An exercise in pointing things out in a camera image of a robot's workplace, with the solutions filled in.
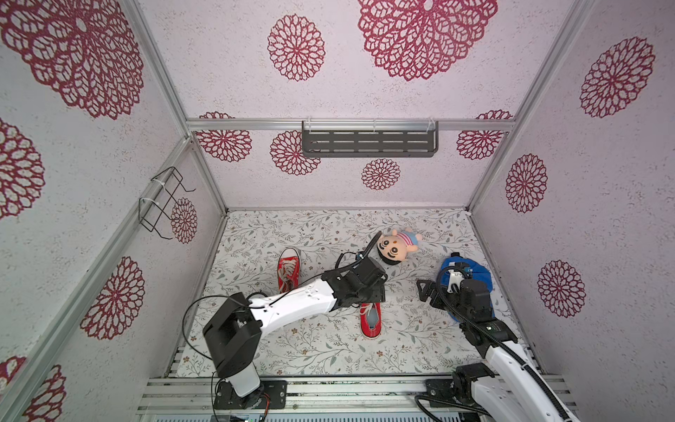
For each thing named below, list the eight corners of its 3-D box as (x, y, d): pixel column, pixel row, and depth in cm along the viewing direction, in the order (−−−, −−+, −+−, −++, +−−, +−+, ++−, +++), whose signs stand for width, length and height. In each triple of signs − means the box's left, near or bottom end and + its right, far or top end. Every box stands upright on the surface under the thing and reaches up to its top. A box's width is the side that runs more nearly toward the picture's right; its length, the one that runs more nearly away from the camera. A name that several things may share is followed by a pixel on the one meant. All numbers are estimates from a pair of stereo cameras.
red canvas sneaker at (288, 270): (276, 292, 97) (273, 284, 92) (282, 254, 108) (279, 245, 103) (298, 292, 97) (296, 284, 92) (302, 254, 108) (300, 245, 103)
